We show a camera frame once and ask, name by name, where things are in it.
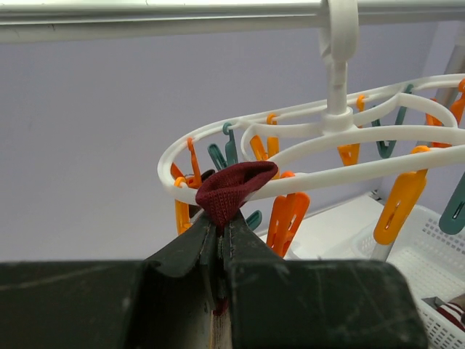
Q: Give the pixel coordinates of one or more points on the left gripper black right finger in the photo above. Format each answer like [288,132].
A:
[277,303]

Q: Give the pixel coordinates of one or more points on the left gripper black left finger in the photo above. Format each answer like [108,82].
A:
[158,302]

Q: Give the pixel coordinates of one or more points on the yellow orange clothes peg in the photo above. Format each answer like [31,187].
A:
[182,216]

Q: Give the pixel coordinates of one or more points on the maroon white striped sock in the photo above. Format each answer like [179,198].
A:
[222,194]

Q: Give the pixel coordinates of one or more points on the white round clip hanger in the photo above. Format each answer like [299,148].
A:
[330,123]

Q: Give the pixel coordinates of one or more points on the mustard brown striped sock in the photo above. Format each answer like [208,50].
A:
[197,181]

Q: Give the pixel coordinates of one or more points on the teal clothes peg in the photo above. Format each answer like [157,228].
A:
[254,220]

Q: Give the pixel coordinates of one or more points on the white plastic laundry basket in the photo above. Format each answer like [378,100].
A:
[432,262]

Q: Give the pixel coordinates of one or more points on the white clothes drying rack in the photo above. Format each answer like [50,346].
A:
[93,92]

